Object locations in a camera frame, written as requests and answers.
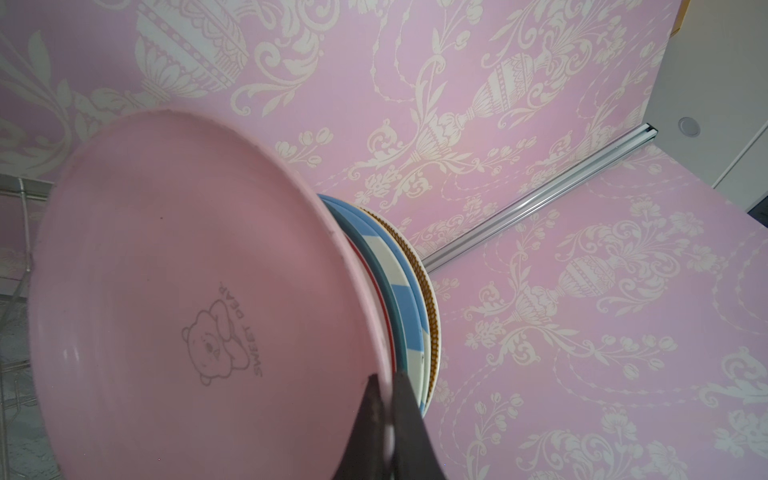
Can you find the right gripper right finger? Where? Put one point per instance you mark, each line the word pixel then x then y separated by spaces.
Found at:
pixel 414 457

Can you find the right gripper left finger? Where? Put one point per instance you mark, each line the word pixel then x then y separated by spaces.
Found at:
pixel 363 458

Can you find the blue striped plate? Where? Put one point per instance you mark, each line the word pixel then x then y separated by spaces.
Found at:
pixel 405 307

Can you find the pink bear plate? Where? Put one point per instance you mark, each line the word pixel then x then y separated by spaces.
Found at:
pixel 195 311

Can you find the steel two-tier dish rack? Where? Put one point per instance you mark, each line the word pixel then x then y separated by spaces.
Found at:
pixel 25 448

